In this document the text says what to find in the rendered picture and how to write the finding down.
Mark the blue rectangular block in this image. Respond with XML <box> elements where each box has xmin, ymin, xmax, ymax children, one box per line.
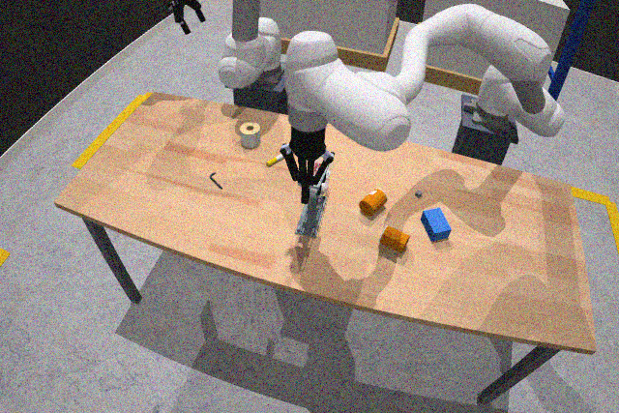
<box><xmin>421</xmin><ymin>207</ymin><xmax>452</xmax><ymax>242</ymax></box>

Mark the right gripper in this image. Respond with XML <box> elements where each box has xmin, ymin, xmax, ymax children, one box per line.
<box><xmin>171</xmin><ymin>0</ymin><xmax>206</xmax><ymax>35</ymax></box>

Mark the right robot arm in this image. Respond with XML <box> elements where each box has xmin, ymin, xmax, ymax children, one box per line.
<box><xmin>219</xmin><ymin>0</ymin><xmax>284</xmax><ymax>89</ymax></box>

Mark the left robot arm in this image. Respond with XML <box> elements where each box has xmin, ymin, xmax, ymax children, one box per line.
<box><xmin>284</xmin><ymin>4</ymin><xmax>565</xmax><ymax>152</ymax></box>

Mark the orange-brown cylinder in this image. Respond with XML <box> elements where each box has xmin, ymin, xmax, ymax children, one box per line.
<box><xmin>379</xmin><ymin>225</ymin><xmax>410</xmax><ymax>253</ymax></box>
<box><xmin>359</xmin><ymin>189</ymin><xmax>388</xmax><ymax>217</ymax></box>

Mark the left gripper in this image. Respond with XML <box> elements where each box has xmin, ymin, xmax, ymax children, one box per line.
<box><xmin>280</xmin><ymin>127</ymin><xmax>335</xmax><ymax>204</ymax></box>

